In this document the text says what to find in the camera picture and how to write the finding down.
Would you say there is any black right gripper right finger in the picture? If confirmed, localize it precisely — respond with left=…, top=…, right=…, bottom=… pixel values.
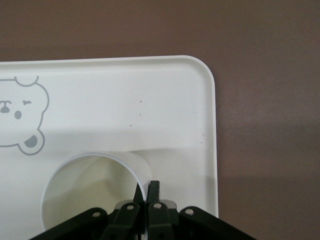
left=146, top=179, right=259, bottom=240

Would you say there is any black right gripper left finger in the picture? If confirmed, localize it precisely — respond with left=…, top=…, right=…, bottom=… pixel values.
left=29, top=181, right=145, bottom=240

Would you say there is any white plastic cup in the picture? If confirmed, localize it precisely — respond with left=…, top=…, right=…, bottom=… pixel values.
left=40, top=151, right=154, bottom=233

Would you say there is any cream bear print tray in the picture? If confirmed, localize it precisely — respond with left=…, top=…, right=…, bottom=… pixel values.
left=0, top=54, right=221, bottom=240

